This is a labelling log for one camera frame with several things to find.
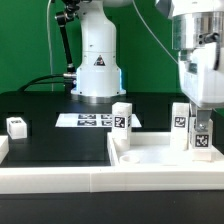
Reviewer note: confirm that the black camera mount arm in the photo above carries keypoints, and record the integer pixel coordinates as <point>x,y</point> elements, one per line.
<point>62,18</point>

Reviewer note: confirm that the white U-shaped obstacle wall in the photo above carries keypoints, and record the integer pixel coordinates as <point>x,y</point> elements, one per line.
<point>110,178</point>

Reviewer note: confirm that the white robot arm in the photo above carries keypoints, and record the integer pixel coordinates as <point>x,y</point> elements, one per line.
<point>197,35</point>

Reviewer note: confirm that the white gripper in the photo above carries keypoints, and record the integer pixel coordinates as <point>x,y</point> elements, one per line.
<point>201,83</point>

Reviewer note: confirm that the white square table top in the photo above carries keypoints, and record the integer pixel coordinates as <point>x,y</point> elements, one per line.
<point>153,148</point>

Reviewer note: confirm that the white marker base plate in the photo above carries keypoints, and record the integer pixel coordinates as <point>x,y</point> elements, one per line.
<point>90,120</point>

